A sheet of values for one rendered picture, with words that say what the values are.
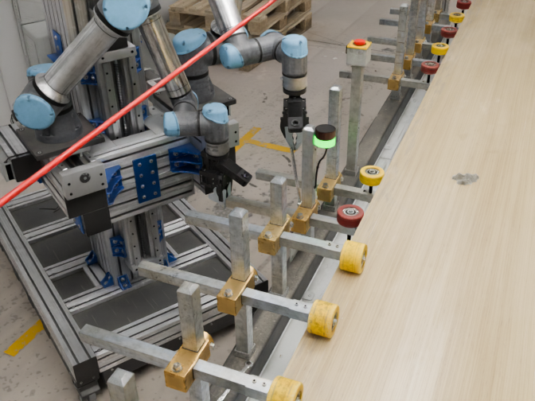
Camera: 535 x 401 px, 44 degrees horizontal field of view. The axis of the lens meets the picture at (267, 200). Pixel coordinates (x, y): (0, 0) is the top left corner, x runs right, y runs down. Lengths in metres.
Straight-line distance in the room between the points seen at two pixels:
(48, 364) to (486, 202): 1.82
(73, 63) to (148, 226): 0.91
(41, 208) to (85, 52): 1.64
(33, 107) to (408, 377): 1.24
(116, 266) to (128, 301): 0.15
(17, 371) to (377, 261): 1.66
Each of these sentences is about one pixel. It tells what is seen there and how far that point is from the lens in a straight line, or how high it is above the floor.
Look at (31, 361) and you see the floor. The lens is 2.93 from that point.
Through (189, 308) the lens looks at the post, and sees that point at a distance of 1.37.
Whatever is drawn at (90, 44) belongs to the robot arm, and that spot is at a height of 1.40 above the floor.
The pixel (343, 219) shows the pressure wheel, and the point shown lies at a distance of 1.95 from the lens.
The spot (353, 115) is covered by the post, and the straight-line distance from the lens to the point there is 2.43.
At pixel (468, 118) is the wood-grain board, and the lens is 2.61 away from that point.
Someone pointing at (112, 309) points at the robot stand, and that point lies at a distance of 2.75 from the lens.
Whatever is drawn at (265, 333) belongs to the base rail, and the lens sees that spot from 1.87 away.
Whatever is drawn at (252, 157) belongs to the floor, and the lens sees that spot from 4.09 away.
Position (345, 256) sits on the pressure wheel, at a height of 0.96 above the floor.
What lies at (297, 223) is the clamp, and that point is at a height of 0.85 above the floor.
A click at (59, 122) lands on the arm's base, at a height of 1.11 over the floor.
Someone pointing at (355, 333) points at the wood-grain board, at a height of 0.90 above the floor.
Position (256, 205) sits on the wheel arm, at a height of 0.86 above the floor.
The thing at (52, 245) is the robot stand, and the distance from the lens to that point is 3.16.
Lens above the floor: 2.02
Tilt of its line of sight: 33 degrees down
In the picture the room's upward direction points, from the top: 1 degrees counter-clockwise
